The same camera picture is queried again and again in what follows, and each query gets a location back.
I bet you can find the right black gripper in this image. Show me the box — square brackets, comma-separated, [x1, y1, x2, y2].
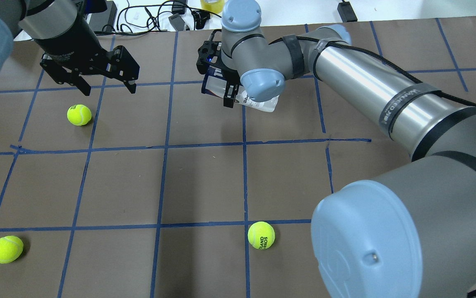
[196, 40, 240, 109]

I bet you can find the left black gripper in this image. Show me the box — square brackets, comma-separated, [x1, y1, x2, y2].
[39, 23, 139, 96]

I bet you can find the clear tennis ball can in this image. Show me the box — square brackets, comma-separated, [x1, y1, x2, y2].
[206, 66, 279, 113]

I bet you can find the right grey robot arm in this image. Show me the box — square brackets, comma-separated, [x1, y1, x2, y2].
[196, 0, 476, 298]

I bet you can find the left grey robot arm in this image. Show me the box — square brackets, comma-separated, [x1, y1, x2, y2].
[0, 0, 140, 96]

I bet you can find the tennis ball near left gripper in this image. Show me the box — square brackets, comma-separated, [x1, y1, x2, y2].
[67, 104, 92, 126]

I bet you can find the tennis ball with black print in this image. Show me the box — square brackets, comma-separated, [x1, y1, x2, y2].
[248, 222, 275, 250]

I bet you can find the tennis ball front left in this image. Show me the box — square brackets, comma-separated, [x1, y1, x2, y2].
[0, 236, 24, 264]

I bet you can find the yellow tape roll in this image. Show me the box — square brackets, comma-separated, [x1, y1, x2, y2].
[200, 0, 225, 14]

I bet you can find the black power adapter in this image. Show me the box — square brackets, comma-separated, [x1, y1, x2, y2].
[337, 0, 358, 23]

